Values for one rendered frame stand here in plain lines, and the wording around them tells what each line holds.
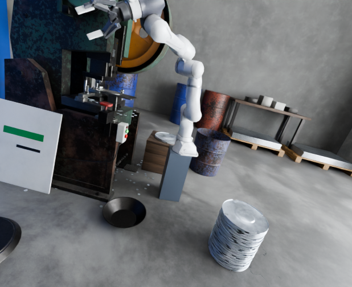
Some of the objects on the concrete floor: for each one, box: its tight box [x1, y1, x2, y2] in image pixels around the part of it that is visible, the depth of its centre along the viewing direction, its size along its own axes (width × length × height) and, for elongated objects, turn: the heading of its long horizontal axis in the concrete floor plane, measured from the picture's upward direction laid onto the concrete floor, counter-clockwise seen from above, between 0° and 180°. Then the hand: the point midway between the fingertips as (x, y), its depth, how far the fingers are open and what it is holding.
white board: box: [0, 97, 63, 194], centre depth 133 cm, size 14×50×59 cm, turn 52°
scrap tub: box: [189, 128, 231, 177], centre depth 230 cm, size 42×42×48 cm
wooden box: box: [141, 130, 174, 174], centre depth 212 cm, size 40×38×35 cm
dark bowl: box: [103, 196, 146, 228], centre depth 131 cm, size 30×30×7 cm
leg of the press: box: [4, 58, 120, 203], centre depth 134 cm, size 92×12×90 cm, turn 51°
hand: (85, 24), depth 81 cm, fingers open, 13 cm apart
